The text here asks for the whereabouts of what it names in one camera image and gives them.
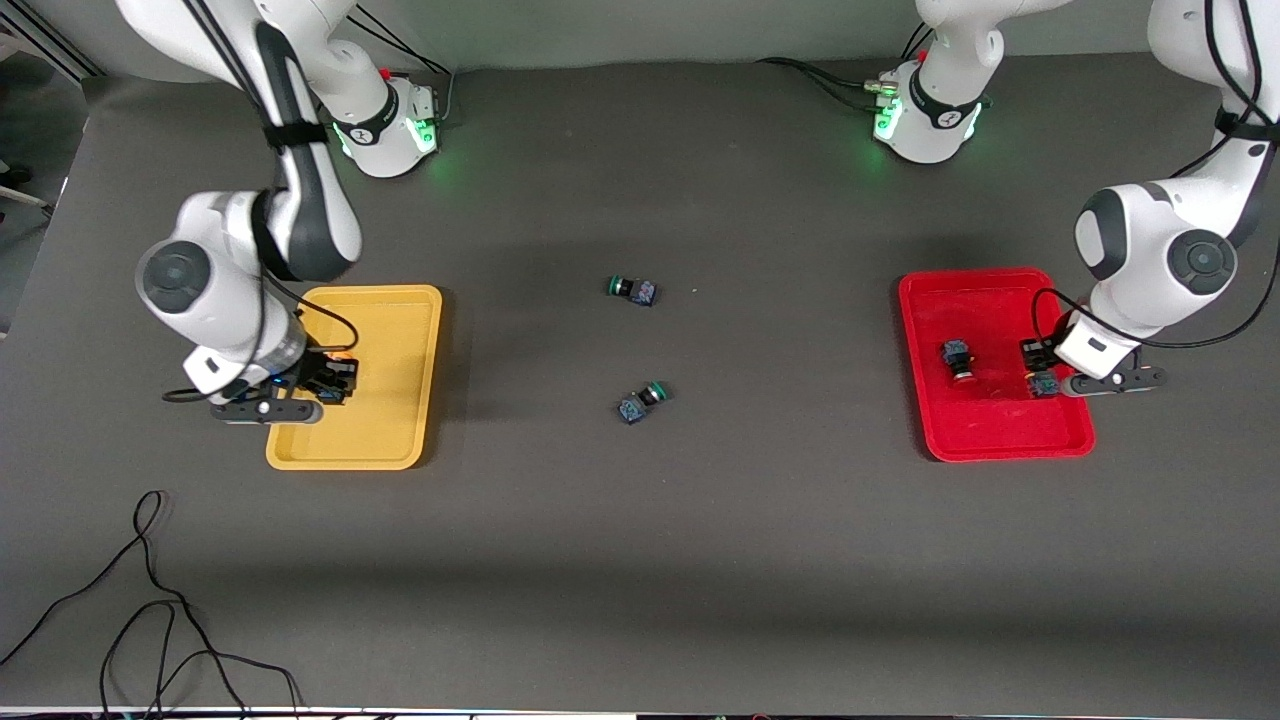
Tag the red push button switch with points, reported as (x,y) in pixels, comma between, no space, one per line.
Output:
(1044,385)
(955,352)

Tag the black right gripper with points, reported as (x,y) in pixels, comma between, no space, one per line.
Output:
(322,376)

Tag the yellow plastic tray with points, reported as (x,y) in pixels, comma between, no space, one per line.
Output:
(395,380)

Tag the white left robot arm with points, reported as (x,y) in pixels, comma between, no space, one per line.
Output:
(1150,240)

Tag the grey metal frame rail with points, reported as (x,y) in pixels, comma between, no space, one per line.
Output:
(50,45)

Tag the red plastic tray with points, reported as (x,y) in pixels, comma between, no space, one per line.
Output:
(1000,420)

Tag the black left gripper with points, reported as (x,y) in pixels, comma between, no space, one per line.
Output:
(1037,354)

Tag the green push button switch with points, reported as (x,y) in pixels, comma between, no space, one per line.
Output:
(640,292)
(632,408)

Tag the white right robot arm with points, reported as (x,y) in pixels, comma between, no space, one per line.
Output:
(220,270)

